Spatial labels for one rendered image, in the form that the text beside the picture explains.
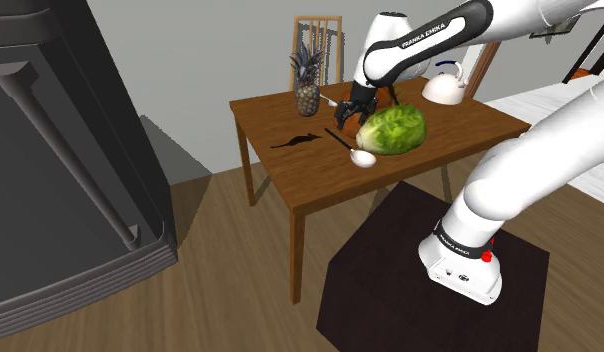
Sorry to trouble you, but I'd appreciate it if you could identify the dark grey refrigerator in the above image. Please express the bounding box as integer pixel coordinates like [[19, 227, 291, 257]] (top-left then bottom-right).
[[0, 0, 180, 343]]

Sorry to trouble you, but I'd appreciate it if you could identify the brown wooden table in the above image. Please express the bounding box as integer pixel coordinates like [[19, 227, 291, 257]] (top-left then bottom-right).
[[228, 75, 533, 306]]

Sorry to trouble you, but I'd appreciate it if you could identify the light wooden chair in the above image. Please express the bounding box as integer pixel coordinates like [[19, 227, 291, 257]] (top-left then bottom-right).
[[289, 14, 345, 92]]

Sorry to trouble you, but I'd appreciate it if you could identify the white kettle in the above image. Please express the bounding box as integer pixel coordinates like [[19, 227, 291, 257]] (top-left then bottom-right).
[[420, 59, 472, 106]]

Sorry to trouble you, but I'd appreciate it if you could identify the green cabbage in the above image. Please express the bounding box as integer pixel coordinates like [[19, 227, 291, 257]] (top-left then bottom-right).
[[354, 104, 428, 158]]

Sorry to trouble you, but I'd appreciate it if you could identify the black lizard figure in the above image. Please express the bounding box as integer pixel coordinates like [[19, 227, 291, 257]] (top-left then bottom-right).
[[269, 131, 325, 150]]

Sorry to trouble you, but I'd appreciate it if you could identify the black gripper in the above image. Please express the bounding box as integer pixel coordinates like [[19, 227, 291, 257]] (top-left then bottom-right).
[[333, 80, 381, 131]]

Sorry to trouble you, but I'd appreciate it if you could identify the dark robot stand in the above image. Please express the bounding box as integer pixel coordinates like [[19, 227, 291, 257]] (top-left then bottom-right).
[[315, 180, 551, 352]]

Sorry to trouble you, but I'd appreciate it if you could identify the pineapple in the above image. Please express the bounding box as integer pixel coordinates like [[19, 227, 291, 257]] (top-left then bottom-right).
[[289, 41, 327, 119]]

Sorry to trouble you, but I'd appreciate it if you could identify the white spoon with black handle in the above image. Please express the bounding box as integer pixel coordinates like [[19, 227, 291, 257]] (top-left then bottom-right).
[[323, 127, 378, 170]]

